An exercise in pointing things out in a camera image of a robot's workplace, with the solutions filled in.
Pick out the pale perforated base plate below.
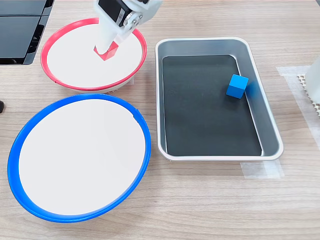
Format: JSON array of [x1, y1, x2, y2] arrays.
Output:
[[296, 73, 320, 118]]

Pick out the black tray mat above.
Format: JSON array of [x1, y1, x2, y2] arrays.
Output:
[[161, 54, 263, 157]]

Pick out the red cube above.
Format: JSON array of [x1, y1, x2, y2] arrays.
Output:
[[93, 41, 119, 62]]

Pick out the black plastic case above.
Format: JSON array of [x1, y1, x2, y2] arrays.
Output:
[[0, 0, 55, 66]]

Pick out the red-rimmed white plate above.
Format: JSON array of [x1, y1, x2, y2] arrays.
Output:
[[40, 17, 148, 94]]

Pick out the clear tape sheet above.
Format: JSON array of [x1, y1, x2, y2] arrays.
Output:
[[275, 65, 320, 147]]

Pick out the blue cube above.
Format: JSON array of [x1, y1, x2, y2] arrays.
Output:
[[225, 73, 250, 99]]

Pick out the steel tray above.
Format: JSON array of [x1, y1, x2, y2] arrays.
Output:
[[154, 37, 285, 162]]

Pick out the blue-rimmed white plate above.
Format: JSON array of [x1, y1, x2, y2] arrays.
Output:
[[6, 93, 152, 224]]

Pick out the clear tape strip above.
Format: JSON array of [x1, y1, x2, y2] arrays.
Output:
[[240, 160, 285, 179]]

